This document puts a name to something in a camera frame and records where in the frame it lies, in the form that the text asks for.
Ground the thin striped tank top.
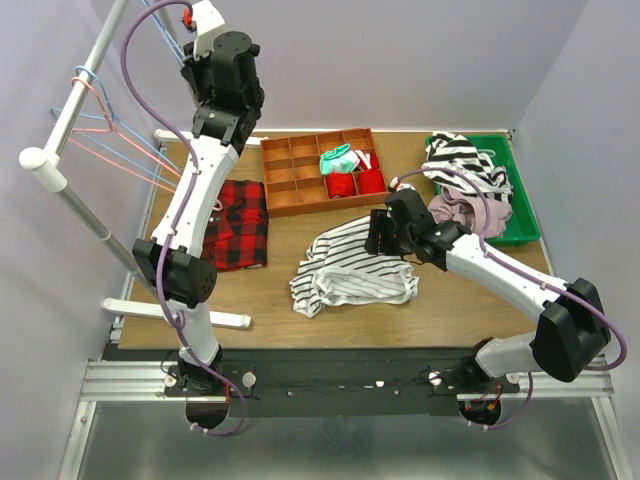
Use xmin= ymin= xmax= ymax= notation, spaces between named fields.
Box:
xmin=289 ymin=217 xmax=419 ymax=318

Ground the blue wire hanger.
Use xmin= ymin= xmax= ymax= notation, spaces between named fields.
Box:
xmin=151 ymin=8 xmax=184 ymax=67
xmin=48 ymin=65 xmax=181 ymax=189

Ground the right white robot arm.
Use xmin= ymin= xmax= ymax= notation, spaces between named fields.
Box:
xmin=365 ymin=189 xmax=612 ymax=392

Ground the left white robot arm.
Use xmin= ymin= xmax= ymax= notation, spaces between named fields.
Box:
xmin=133 ymin=31 xmax=264 ymax=395

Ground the red cloth right compartment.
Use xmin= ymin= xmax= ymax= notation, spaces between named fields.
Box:
xmin=356 ymin=169 xmax=386 ymax=195

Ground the red cloth compartment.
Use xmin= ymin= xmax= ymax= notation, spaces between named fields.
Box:
xmin=325 ymin=173 xmax=356 ymax=199
xmin=356 ymin=169 xmax=386 ymax=195

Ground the red cloth left compartment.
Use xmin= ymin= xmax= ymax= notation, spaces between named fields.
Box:
xmin=325 ymin=173 xmax=356 ymax=199

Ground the red white striped sock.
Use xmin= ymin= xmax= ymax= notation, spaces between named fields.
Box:
xmin=352 ymin=150 xmax=379 ymax=171

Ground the mauve garment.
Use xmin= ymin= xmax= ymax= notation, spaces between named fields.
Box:
xmin=428 ymin=187 xmax=512 ymax=238

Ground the mint white sock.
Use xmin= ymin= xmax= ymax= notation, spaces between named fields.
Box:
xmin=319 ymin=144 xmax=360 ymax=176

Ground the bold striped garment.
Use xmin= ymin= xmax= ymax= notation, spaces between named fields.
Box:
xmin=422 ymin=131 xmax=513 ymax=203

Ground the brown compartment tray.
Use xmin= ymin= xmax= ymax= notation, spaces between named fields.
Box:
xmin=261 ymin=128 xmax=388 ymax=218

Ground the green plastic bin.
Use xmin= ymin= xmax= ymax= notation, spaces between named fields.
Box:
xmin=463 ymin=133 xmax=540 ymax=246

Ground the red black plaid shirt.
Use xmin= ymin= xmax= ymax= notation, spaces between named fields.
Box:
xmin=201 ymin=180 xmax=269 ymax=272

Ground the white metal clothes rack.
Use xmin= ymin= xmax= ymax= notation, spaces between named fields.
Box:
xmin=19 ymin=1 xmax=259 ymax=329

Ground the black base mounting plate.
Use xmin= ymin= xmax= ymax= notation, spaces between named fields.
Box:
xmin=164 ymin=344 xmax=524 ymax=420

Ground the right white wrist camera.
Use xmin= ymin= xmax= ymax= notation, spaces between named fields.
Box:
xmin=389 ymin=178 xmax=416 ymax=192

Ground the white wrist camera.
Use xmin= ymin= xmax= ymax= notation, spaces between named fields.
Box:
xmin=182 ymin=0 xmax=225 ymax=60
xmin=389 ymin=178 xmax=416 ymax=192

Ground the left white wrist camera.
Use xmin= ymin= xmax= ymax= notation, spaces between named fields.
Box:
xmin=182 ymin=0 xmax=225 ymax=60

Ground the pink wire hanger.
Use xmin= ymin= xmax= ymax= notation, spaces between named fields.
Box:
xmin=67 ymin=75 xmax=224 ymax=211

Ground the aluminium frame rail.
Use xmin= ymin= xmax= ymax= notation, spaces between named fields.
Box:
xmin=60 ymin=349 xmax=635 ymax=479

